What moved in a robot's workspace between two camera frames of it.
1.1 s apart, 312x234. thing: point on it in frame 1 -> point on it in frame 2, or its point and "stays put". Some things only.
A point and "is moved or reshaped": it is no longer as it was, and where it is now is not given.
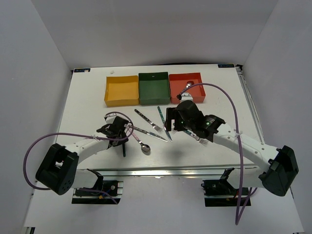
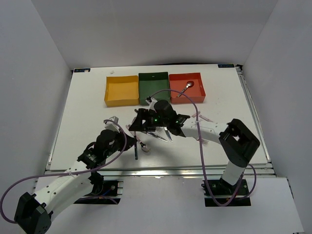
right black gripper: [170, 114] -> [137, 125]
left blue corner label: [82, 69] stays put
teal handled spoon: [124, 154] is moved or reshaped
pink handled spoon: [145, 148] stays put
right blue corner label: [226, 66] stays put
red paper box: [178, 82] stays put
